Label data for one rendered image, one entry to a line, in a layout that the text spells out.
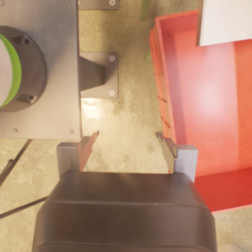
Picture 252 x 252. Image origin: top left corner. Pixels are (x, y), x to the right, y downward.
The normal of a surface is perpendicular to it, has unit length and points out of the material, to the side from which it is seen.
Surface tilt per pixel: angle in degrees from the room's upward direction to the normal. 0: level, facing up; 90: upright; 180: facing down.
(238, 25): 30
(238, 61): 0
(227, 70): 0
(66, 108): 0
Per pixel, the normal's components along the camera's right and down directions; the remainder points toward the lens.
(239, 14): 0.07, 0.69
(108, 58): -0.01, 0.25
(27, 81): 0.92, 0.36
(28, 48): 0.80, -0.31
